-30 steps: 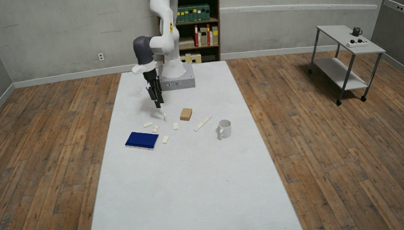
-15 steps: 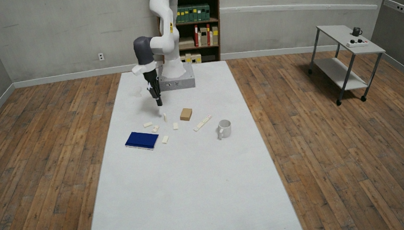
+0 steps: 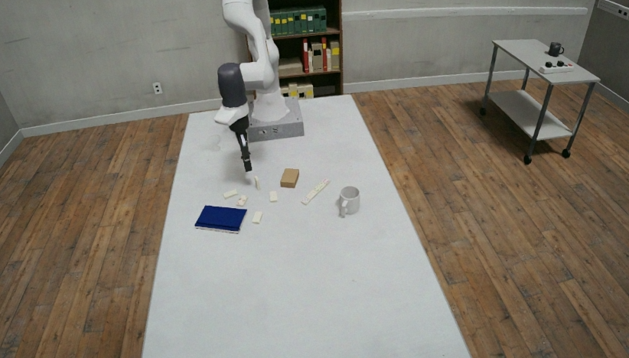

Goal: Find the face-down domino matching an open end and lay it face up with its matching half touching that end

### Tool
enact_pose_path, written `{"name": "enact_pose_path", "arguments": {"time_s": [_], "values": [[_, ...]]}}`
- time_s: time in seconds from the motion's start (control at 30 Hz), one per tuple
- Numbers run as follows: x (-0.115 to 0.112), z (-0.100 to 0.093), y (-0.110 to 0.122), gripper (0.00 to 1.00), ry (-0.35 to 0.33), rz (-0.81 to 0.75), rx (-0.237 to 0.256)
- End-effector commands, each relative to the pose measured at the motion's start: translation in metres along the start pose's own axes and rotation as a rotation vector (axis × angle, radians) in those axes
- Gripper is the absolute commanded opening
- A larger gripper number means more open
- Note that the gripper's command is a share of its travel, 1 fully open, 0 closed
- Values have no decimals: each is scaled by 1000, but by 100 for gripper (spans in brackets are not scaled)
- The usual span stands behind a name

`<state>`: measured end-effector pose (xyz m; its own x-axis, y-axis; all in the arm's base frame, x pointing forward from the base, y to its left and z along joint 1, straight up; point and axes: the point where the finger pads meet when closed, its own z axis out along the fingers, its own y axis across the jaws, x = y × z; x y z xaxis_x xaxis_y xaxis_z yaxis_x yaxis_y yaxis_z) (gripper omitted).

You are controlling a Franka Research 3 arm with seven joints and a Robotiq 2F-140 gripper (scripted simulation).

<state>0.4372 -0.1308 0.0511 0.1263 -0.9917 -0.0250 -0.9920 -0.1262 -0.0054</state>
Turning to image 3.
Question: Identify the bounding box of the grey mug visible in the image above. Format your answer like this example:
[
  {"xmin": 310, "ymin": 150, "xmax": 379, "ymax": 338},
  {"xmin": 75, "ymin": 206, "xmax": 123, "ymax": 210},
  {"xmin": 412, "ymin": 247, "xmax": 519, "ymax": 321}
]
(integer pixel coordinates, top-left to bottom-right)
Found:
[{"xmin": 340, "ymin": 185, "xmax": 360, "ymax": 216}]

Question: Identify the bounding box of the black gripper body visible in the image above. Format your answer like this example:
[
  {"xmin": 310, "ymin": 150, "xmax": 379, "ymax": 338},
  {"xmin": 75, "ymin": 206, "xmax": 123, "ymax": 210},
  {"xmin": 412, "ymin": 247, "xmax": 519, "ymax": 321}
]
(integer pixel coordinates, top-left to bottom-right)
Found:
[{"xmin": 229, "ymin": 114, "xmax": 249, "ymax": 142}]

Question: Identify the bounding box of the brown rectangular box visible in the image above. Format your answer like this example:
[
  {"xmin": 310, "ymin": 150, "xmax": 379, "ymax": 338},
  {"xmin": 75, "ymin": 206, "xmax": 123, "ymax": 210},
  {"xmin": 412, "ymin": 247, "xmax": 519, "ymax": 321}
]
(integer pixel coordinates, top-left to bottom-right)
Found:
[{"xmin": 280, "ymin": 168, "xmax": 300, "ymax": 188}]

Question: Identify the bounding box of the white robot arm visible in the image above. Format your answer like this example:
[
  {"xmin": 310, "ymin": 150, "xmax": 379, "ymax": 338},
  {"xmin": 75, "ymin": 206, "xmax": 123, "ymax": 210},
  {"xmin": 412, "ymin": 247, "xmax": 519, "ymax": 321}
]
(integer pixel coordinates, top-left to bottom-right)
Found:
[{"xmin": 214, "ymin": 0, "xmax": 290, "ymax": 125}]

